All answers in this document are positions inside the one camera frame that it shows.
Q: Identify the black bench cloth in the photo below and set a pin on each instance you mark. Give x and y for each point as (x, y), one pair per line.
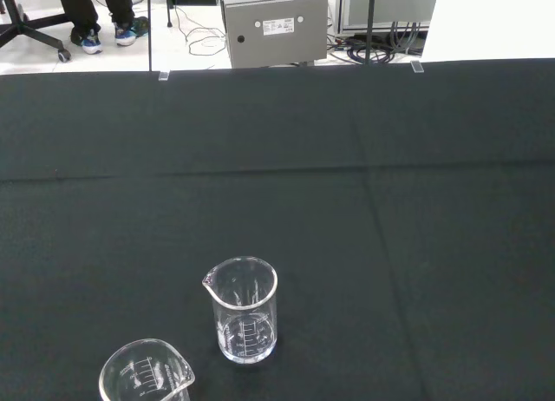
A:
(303, 179)

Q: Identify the metal equipment cabinet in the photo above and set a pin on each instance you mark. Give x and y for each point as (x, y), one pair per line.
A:
(277, 32)

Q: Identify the clear cloth clip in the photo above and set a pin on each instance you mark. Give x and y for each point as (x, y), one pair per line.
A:
(416, 67)
(164, 75)

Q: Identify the black tripod pole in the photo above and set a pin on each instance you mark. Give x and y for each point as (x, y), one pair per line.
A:
(149, 28)
(371, 23)

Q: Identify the metal framed equipment rack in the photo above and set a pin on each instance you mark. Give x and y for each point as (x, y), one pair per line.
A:
(390, 6)

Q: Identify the person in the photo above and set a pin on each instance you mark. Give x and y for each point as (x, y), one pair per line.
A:
(82, 10)

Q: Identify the black office chair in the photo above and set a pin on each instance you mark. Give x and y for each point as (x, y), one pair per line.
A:
(39, 28)

